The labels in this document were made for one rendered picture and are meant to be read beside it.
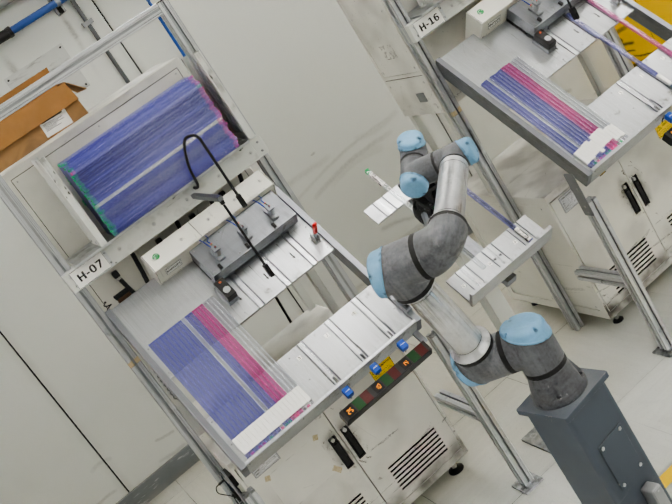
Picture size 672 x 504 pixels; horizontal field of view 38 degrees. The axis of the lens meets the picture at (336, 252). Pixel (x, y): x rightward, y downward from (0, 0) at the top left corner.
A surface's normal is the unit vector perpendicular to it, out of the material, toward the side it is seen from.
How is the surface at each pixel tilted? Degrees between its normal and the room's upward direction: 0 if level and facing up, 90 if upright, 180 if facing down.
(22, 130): 80
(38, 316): 90
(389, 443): 90
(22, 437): 90
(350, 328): 43
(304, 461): 90
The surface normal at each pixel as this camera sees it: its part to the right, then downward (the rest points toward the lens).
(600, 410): 0.53, -0.02
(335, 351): -0.11, -0.53
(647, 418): -0.52, -0.80
